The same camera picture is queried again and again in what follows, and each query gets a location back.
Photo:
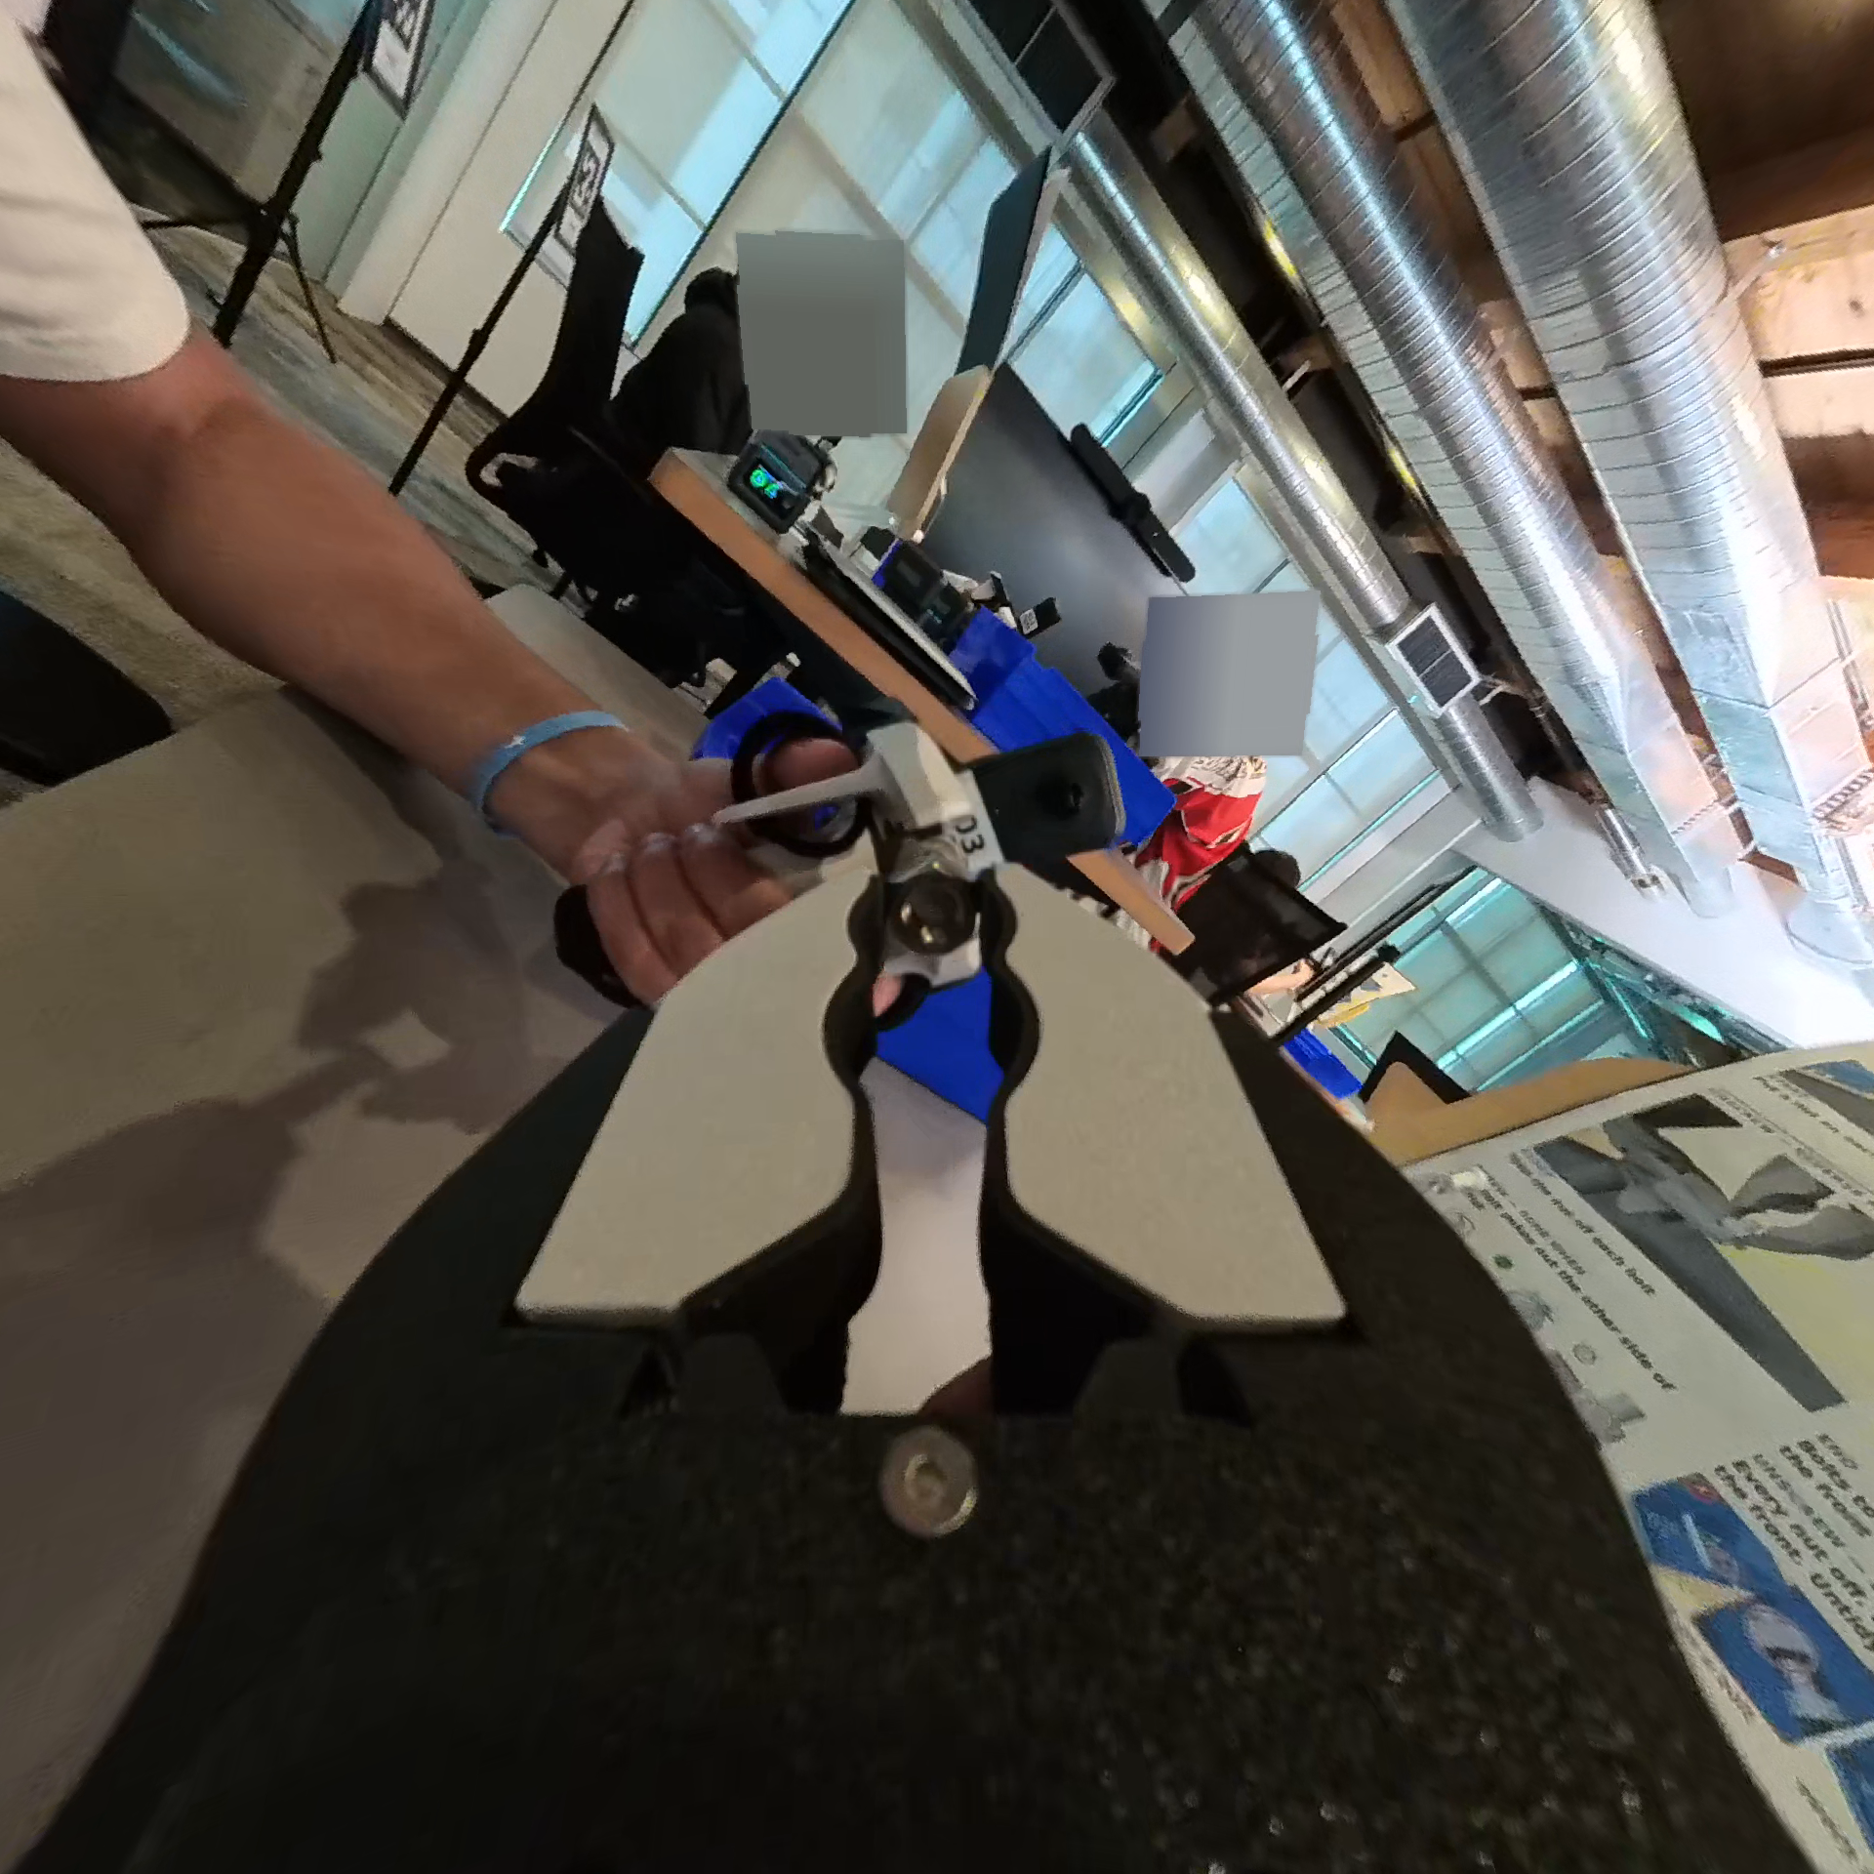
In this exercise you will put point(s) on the black office chair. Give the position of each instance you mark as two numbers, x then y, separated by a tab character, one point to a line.
579	337

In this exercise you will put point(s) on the silver ventilation duct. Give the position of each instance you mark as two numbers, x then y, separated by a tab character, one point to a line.
1611	292
1317	292

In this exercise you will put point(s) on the person's left forearm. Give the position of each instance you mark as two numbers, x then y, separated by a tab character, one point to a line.
265	499

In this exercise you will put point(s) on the black monitor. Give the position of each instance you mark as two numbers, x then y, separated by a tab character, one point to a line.
1025	512
1035	248

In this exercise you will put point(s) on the printed instruction sheet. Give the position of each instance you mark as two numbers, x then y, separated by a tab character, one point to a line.
1684	1317

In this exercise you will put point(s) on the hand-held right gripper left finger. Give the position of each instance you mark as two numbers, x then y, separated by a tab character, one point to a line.
703	1142

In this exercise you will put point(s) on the steel hex nut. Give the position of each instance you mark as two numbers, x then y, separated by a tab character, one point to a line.
896	937

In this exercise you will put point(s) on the steel hex bolt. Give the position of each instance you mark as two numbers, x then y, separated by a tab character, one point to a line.
934	918

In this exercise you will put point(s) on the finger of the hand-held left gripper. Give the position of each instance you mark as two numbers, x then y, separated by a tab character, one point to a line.
931	968
922	800

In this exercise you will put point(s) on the instruction sheet on stand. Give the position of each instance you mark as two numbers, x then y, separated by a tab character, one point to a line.
1465	1113

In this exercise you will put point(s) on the wooden office desk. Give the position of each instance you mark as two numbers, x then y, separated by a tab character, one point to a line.
761	564

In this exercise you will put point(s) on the teal office chair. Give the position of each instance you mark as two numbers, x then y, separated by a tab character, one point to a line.
74	687

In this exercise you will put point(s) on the person's left hand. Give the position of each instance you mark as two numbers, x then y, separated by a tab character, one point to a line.
660	865

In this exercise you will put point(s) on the small marker sign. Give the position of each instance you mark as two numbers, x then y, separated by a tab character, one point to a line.
583	184
403	52

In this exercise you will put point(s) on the blue wristband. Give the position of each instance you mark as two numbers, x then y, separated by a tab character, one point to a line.
513	762

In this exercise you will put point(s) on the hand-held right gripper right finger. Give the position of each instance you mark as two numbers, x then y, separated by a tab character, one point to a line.
1156	1142

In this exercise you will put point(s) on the blue plastic bin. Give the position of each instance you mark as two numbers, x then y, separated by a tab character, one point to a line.
938	1041
1025	687

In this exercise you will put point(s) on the small green-screen device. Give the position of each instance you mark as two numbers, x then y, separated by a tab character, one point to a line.
769	491

